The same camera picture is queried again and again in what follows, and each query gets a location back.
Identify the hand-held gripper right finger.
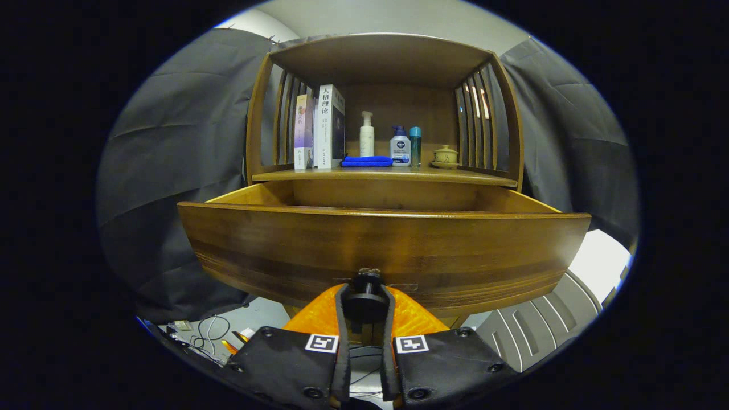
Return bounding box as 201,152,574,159
380,285,519,408

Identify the white cable loop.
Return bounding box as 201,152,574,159
190,315,232,358

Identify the purple book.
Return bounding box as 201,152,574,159
294,94,315,171

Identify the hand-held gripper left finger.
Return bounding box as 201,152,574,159
225,283,351,408

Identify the tangle of black cables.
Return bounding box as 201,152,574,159
349,343,383,396

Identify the beige lidded tea cup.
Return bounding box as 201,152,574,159
431,145,460,170

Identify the wooden countertop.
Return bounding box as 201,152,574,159
252,162,519,188

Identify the brown wooden drawer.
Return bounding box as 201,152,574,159
177,181,592,311

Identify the blue folded cloth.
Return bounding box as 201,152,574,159
342,155,394,168

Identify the thick white book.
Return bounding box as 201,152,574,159
313,84,346,169

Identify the black drawer knob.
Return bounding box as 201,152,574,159
342,268,389,325

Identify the grey ribbed plastic panel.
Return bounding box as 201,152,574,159
476,270,603,374

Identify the white bottle blue cap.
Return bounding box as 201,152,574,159
390,126,412,167

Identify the white pump bottle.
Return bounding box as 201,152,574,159
359,111,375,158

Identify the white table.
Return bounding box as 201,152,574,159
567,229,634,291

